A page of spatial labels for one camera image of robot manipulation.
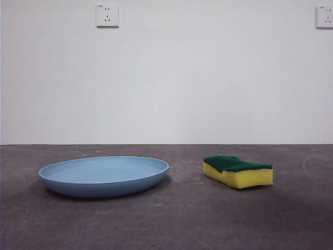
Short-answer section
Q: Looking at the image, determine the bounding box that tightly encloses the blue round plate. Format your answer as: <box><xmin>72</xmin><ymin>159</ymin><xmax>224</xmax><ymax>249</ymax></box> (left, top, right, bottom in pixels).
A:
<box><xmin>38</xmin><ymin>155</ymin><xmax>170</xmax><ymax>198</ymax></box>

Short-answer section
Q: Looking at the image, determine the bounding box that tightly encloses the yellow sponge with green pad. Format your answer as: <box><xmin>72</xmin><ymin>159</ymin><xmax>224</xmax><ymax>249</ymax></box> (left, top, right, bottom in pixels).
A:
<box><xmin>202</xmin><ymin>155</ymin><xmax>274</xmax><ymax>190</ymax></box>

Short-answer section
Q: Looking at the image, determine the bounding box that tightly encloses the white wall socket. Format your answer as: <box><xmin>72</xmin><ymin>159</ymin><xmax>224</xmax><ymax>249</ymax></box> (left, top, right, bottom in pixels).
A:
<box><xmin>96</xmin><ymin>3</ymin><xmax>120</xmax><ymax>29</ymax></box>
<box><xmin>315</xmin><ymin>5</ymin><xmax>333</xmax><ymax>29</ymax></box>

